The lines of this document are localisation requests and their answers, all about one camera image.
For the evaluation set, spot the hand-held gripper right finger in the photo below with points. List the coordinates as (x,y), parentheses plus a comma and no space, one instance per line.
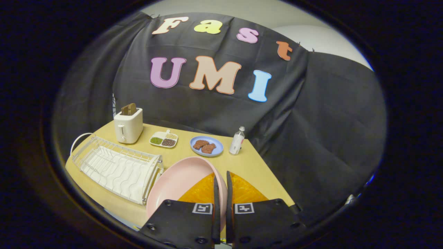
(229,204)

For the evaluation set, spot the pink plate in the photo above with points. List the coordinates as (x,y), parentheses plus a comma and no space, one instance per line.
(180,183)

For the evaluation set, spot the white divided dish of beans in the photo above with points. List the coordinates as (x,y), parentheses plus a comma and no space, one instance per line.
(164,139)

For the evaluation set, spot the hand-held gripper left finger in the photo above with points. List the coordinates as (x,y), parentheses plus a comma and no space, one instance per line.
(216,207)

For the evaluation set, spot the clear plastic bottle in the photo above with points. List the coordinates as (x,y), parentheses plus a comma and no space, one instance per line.
(237,141)

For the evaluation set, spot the black backdrop cloth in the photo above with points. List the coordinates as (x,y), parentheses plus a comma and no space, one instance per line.
(311,138)

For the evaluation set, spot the white toaster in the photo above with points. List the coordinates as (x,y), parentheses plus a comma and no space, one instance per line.
(128,129)

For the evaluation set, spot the blue plate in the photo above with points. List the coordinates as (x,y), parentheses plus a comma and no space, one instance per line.
(216,147)

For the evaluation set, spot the brown toast slice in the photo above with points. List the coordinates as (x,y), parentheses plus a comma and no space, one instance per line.
(128,109)

